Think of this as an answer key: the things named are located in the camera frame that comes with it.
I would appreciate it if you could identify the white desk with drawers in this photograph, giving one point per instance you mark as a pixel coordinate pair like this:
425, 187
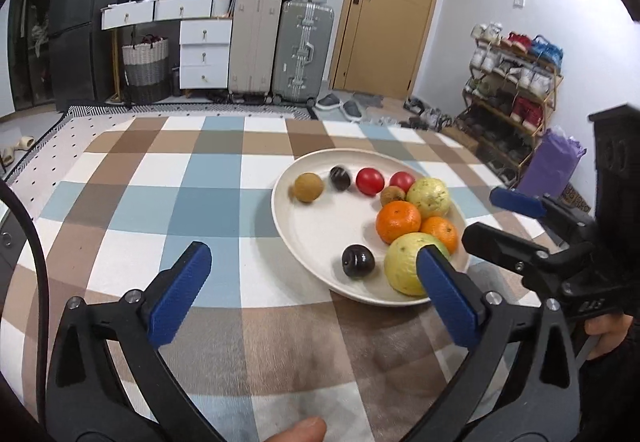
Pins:
205, 55

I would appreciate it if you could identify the small red tomato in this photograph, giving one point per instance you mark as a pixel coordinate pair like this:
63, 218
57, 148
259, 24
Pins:
402, 179

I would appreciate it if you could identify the rows of shoes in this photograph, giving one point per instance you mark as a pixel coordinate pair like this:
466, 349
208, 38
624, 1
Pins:
527, 110

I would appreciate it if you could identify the person's right hand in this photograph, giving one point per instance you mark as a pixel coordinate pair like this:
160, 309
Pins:
612, 332

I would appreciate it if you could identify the beige suitcase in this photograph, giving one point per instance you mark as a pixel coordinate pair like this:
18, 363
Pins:
252, 47

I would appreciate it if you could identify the person's left hand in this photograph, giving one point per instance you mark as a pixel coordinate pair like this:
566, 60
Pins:
305, 432

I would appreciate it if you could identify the white round plate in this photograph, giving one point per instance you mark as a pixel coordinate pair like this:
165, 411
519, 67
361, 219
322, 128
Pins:
320, 232

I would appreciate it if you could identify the dark purple plum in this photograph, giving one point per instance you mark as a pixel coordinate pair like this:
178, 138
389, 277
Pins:
340, 177
358, 261

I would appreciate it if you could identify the person's right forearm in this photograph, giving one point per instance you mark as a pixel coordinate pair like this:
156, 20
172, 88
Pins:
615, 397

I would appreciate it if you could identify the grey slipper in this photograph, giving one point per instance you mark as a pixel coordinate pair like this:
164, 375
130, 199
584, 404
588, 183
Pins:
327, 101
351, 108

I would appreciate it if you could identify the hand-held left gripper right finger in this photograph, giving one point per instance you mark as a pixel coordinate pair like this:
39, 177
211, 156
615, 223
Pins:
450, 302

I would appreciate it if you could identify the wooden door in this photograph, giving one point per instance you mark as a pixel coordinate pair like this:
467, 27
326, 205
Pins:
395, 7

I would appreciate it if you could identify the large brown longan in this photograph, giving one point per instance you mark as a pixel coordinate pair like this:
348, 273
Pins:
307, 187

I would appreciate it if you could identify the woven laundry basket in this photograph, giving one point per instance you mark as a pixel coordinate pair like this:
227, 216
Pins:
145, 67

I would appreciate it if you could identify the wooden shoe rack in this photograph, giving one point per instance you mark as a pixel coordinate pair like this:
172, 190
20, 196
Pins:
556, 90

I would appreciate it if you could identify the small green guava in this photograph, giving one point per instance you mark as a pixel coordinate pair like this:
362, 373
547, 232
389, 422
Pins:
429, 196

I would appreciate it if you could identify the purple plastic bag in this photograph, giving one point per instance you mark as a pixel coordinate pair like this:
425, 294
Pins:
550, 167

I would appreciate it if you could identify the grey floor mat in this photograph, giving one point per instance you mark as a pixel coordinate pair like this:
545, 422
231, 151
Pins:
370, 98

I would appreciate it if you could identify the dark glass cabinet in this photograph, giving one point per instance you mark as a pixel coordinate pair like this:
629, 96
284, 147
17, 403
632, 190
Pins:
30, 37

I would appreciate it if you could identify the beige sandal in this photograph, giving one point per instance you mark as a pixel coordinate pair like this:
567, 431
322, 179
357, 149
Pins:
23, 142
7, 156

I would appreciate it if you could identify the large yellow-green guava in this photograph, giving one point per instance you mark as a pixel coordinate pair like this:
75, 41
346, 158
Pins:
405, 267

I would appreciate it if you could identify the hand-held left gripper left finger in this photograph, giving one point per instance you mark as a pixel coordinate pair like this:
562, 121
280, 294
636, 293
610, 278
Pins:
185, 287

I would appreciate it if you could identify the black white sneaker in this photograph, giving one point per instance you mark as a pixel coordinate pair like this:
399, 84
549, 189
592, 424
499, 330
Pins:
414, 105
432, 118

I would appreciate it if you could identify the large red tomato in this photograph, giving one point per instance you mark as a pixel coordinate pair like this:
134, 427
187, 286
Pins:
370, 180

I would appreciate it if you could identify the black refrigerator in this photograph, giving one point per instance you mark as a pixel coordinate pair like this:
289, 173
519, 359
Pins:
85, 22

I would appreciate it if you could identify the small orange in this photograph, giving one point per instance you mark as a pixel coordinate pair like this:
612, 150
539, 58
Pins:
441, 233

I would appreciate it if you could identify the large orange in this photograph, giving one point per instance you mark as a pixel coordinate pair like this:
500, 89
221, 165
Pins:
398, 222

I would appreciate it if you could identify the brown kiwi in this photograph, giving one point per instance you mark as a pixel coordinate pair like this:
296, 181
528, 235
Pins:
392, 196

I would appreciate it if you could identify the silver suitcase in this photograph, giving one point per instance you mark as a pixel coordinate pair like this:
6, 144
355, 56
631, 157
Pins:
302, 52

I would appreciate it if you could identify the checkered tablecloth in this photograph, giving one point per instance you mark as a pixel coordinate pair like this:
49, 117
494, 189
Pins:
200, 182

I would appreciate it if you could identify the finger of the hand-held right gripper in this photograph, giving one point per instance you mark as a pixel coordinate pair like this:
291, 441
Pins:
520, 202
500, 247

